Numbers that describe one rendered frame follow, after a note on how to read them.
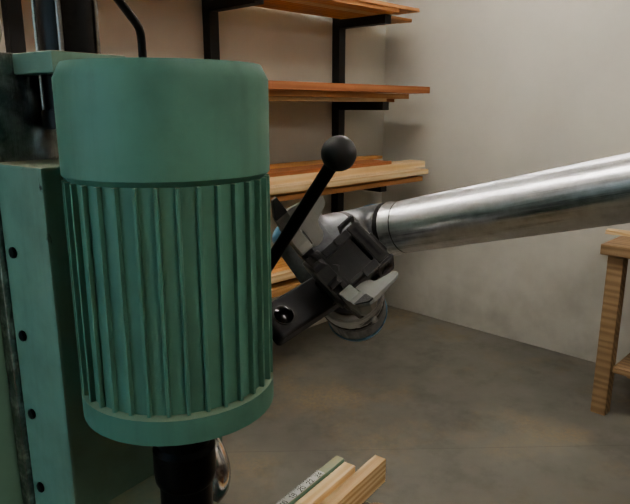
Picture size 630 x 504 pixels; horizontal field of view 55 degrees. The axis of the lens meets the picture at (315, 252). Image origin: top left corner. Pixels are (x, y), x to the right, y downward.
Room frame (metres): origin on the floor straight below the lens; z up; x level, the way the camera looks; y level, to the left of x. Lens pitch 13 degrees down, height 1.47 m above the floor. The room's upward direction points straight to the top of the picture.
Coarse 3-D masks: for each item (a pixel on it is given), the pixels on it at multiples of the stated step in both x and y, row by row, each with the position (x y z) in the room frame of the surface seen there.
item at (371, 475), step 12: (360, 468) 0.82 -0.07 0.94; (372, 468) 0.82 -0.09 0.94; (384, 468) 0.84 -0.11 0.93; (348, 480) 0.79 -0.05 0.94; (360, 480) 0.79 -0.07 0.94; (372, 480) 0.81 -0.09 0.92; (384, 480) 0.84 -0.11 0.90; (336, 492) 0.76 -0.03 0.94; (348, 492) 0.76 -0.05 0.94; (360, 492) 0.79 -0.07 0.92; (372, 492) 0.81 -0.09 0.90
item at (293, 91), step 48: (240, 0) 3.16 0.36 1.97; (288, 0) 3.34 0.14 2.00; (336, 0) 3.37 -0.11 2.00; (336, 48) 4.07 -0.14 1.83; (288, 96) 3.20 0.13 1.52; (336, 96) 3.42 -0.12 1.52; (384, 96) 3.94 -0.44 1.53; (288, 192) 3.05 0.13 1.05; (336, 192) 3.39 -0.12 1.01; (288, 288) 3.12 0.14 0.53
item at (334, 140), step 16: (336, 144) 0.59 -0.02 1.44; (352, 144) 0.59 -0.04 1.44; (336, 160) 0.58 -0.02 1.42; (352, 160) 0.59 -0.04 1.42; (320, 176) 0.60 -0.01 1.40; (320, 192) 0.61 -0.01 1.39; (304, 208) 0.62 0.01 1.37; (288, 224) 0.63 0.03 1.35; (288, 240) 0.63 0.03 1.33; (272, 256) 0.64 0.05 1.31
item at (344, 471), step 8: (344, 464) 0.81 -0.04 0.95; (336, 472) 0.79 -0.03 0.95; (344, 472) 0.79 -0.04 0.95; (352, 472) 0.80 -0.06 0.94; (328, 480) 0.77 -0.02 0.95; (336, 480) 0.77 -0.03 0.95; (344, 480) 0.79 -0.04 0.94; (312, 488) 0.76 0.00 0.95; (320, 488) 0.76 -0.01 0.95; (328, 488) 0.76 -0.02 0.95; (336, 488) 0.77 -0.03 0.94; (304, 496) 0.74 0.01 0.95; (312, 496) 0.74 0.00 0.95; (320, 496) 0.74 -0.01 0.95
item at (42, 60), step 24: (48, 0) 0.59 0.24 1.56; (72, 0) 0.59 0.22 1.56; (96, 0) 0.62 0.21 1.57; (48, 24) 0.59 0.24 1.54; (72, 24) 0.59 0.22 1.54; (96, 24) 0.62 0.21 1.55; (48, 48) 0.59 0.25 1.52; (72, 48) 0.59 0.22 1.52; (96, 48) 0.62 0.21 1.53; (24, 72) 0.59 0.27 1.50; (48, 72) 0.57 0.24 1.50; (48, 96) 0.59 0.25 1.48; (48, 120) 0.59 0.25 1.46
